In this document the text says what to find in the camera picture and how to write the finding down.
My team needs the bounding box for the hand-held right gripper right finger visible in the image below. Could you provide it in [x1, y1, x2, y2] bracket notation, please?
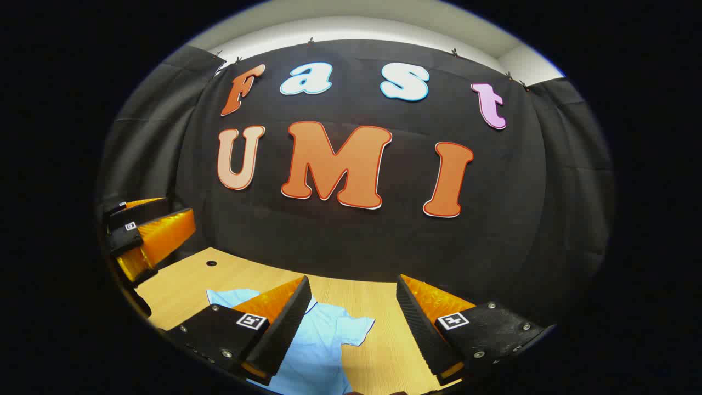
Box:
[395, 274, 556, 386]

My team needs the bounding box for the light blue T-shirt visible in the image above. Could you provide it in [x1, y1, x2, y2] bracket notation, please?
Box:
[206, 288, 376, 395]

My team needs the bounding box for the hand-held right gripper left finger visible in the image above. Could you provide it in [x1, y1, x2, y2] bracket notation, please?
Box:
[163, 275, 312, 386]

